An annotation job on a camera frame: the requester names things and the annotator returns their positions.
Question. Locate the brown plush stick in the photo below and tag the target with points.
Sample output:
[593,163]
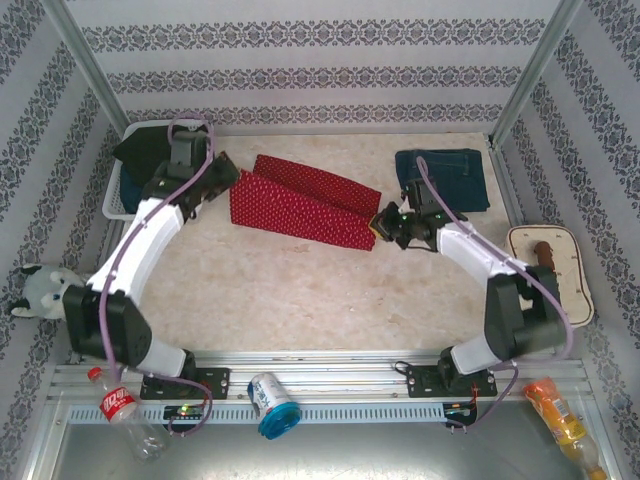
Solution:
[545,252]

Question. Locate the grey white husky plush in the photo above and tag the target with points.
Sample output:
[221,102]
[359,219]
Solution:
[40,290]

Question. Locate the white blue drink can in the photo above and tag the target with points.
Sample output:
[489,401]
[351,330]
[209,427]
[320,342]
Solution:
[270,395]

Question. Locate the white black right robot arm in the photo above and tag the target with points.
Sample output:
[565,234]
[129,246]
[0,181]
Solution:
[475,250]

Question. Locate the dark blue denim skirt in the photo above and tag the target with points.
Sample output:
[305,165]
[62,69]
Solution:
[465,185]

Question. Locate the white plastic basket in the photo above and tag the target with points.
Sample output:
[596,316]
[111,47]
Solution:
[112,205]

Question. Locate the orange drink bottle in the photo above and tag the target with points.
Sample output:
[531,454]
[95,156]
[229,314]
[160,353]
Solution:
[555,410]

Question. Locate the aluminium frame post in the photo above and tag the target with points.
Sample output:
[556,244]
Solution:
[85,60]
[535,65]

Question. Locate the black skirt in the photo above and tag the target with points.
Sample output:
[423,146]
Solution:
[140,150]

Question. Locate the clear bottle with red label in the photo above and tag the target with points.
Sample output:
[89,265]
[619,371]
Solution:
[117,405]

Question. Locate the small circuit board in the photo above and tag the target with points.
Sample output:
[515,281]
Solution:
[460,410]
[184,412]

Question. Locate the aluminium mounting rail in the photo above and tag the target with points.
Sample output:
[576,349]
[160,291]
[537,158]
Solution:
[340,370]

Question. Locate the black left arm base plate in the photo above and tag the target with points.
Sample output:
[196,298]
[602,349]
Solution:
[217,382]

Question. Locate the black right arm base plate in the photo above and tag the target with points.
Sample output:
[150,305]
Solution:
[422,382]

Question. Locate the teal denim skirt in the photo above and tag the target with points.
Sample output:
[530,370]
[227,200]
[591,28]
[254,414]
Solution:
[130,195]

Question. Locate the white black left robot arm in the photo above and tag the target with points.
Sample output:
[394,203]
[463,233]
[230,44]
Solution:
[135,250]

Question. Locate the red polka dot skirt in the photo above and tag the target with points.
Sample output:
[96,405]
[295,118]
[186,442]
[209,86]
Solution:
[300,215]

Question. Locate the grey metal sheet panel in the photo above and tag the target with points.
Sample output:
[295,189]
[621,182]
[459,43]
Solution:
[375,450]

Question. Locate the aluminium side rail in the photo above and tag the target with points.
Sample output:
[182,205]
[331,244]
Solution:
[505,175]

